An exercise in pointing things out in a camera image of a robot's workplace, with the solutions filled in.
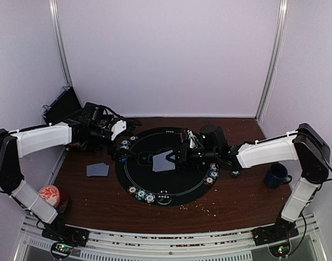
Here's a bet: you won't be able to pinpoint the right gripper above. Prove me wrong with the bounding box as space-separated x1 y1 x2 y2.
167 143 218 169

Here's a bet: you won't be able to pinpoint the grey card deck box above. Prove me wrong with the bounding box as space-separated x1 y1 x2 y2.
152 150 176 172

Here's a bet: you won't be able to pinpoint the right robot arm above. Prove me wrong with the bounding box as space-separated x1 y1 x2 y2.
175 123 332 240

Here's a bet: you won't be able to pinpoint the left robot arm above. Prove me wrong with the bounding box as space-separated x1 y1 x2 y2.
0 103 141 241

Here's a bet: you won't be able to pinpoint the round black poker mat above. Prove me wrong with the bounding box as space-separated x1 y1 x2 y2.
115 127 216 206

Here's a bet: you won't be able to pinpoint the leftover cards on table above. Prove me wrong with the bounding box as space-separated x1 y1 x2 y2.
87 163 109 177

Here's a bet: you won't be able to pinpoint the green chip stack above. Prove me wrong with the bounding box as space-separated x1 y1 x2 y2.
230 171 240 177

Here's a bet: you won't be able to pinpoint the black poker set case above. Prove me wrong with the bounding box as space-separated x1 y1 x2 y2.
42 86 116 153

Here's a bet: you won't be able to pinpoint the dark blue mug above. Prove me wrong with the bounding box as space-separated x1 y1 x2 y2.
264 163 292 189

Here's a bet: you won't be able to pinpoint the red patterned tin can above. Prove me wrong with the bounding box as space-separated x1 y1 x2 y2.
38 185 69 214

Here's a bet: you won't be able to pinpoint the aluminium front rail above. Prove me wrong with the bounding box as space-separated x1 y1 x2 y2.
11 214 330 260

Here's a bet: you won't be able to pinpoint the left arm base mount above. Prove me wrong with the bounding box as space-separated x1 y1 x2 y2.
41 227 89 260

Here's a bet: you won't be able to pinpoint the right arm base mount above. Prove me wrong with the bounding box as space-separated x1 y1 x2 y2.
252 225 299 259

